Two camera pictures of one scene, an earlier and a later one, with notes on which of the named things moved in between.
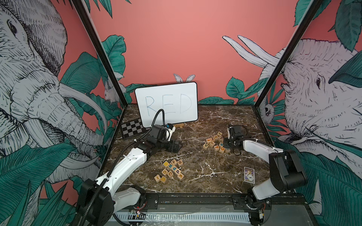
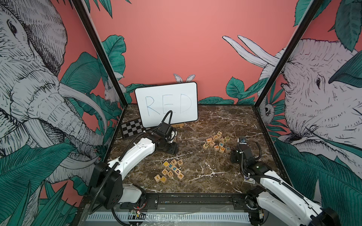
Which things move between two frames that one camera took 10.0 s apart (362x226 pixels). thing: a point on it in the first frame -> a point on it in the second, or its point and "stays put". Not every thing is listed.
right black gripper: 225,142 -> 233,154
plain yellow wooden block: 163,179 stays put
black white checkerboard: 134,127 stays put
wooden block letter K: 180,175 stays put
